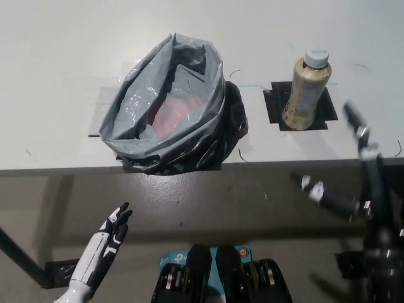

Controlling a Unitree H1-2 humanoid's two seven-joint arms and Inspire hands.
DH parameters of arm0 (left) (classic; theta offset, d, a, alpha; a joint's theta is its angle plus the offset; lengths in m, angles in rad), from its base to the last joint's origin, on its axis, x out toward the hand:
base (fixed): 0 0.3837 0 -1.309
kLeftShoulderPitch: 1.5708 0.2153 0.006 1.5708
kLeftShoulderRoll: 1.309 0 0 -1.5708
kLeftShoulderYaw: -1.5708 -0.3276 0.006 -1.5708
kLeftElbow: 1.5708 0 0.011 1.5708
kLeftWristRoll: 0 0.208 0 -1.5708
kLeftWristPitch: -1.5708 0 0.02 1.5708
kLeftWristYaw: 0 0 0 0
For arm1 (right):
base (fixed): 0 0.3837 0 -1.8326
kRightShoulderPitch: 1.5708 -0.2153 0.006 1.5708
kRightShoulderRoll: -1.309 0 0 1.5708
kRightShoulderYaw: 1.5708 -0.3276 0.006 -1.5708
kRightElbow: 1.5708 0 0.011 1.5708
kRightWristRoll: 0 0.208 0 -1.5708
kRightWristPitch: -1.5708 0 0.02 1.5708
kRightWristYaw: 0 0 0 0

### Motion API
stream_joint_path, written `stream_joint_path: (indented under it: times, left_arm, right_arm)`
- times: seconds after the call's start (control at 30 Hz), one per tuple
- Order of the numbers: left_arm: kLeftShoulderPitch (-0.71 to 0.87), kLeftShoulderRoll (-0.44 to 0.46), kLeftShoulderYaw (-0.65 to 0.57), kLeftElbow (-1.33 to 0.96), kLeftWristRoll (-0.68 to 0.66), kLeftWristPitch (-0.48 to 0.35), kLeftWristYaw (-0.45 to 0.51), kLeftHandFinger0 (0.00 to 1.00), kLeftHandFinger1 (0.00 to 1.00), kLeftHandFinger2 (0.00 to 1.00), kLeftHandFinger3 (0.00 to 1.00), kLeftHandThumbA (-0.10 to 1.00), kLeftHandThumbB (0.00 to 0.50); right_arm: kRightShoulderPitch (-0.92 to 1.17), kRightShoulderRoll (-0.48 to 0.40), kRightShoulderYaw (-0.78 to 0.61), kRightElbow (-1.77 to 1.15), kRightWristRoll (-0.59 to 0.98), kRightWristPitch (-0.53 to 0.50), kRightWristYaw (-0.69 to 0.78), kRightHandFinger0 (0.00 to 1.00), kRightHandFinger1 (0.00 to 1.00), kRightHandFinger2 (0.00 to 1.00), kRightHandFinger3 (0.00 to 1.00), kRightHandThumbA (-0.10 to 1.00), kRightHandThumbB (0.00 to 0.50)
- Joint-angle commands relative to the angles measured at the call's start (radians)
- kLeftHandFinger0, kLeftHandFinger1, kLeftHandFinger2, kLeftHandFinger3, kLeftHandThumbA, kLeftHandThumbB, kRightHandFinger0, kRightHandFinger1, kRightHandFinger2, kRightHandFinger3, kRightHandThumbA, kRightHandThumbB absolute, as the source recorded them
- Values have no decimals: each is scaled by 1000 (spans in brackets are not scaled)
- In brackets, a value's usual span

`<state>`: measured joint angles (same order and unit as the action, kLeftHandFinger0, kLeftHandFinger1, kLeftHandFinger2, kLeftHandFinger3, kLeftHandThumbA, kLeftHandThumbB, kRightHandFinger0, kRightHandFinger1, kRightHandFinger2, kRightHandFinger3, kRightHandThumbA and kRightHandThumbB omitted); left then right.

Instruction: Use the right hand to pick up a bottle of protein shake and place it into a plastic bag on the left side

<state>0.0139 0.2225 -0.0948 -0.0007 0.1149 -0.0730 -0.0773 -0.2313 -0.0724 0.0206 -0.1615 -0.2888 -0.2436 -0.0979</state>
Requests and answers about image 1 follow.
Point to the grey black plastic bag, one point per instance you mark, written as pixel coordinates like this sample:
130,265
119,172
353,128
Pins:
189,142

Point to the black tape square marker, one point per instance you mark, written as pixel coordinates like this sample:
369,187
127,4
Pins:
271,104

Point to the pink soft packet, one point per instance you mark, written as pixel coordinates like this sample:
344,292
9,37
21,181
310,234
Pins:
176,116

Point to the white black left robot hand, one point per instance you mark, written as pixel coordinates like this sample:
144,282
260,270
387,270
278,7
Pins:
94,252

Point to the beige protein shake bottle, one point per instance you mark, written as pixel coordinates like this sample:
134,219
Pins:
303,98

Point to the black table leg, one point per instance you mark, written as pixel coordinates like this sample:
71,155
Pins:
22,252

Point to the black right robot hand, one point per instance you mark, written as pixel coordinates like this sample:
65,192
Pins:
374,189

